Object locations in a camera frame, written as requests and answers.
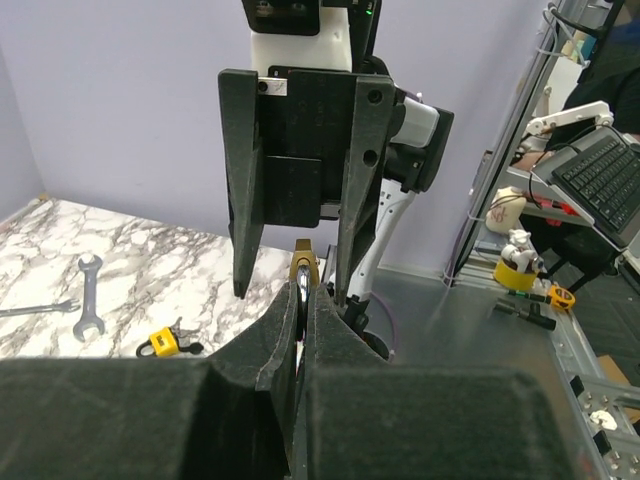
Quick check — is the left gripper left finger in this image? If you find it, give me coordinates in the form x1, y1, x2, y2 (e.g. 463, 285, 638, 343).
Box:
1, 284, 298, 479

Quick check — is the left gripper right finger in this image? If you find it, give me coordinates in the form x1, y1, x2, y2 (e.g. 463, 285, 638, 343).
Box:
306, 292, 585, 479

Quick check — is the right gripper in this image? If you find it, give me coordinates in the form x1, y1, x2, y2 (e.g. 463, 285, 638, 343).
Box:
218, 66, 395, 306

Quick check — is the yellow padlock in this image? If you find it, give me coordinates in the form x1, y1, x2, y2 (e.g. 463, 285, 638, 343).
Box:
136, 327, 180, 358

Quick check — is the brass padlock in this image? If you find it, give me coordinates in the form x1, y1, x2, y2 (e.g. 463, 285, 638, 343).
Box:
290, 238, 320, 341

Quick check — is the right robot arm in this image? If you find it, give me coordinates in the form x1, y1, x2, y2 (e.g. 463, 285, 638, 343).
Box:
218, 1, 454, 351

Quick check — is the large grey wrench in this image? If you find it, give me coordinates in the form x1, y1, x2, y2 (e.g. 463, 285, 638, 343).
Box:
72, 255, 105, 343

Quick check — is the small thin wrench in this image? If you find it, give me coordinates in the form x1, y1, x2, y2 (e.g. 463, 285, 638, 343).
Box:
0, 299, 81, 318

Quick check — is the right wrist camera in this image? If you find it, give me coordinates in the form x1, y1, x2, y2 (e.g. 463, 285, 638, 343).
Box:
240, 0, 353, 72

